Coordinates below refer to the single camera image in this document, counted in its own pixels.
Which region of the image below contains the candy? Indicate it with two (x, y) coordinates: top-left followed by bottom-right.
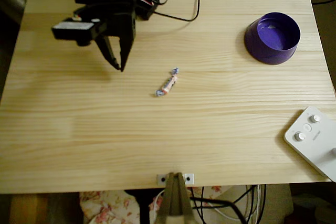
(155, 66), (180, 98)

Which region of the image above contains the purple bowl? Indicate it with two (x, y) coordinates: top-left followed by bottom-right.
(243, 12), (301, 66)

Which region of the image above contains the floral cloth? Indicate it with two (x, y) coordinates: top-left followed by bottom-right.
(79, 185), (223, 224)

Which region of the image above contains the clamp at table edge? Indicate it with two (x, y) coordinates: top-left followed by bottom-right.
(155, 172), (197, 224)

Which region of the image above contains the wooden table leg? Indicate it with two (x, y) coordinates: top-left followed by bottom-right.
(9, 194), (50, 224)

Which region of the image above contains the white device with knobs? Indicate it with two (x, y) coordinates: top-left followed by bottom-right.
(283, 105), (336, 183)

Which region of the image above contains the black camera with white label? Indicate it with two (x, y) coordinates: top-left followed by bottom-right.
(50, 17), (102, 47)

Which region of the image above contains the black camera cable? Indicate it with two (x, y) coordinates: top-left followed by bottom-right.
(153, 0), (205, 23)

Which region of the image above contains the white metal bracket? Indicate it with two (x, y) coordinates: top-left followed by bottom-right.
(156, 173), (195, 185)

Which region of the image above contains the black cable bundle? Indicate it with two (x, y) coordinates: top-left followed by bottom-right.
(189, 184), (267, 224)

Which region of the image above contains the white cable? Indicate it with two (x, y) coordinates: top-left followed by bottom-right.
(209, 184), (263, 222)

